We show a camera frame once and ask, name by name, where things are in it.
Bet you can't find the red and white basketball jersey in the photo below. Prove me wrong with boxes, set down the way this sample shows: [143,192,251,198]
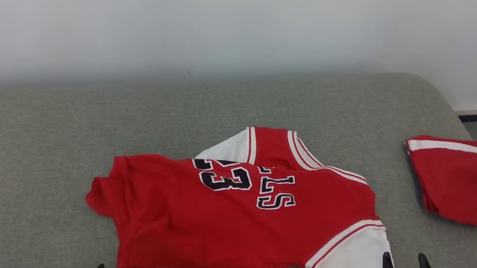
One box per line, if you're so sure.
[76,104,420,268]

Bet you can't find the red shorts with white stripe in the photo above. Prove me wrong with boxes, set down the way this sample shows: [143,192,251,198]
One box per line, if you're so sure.
[395,132,477,232]

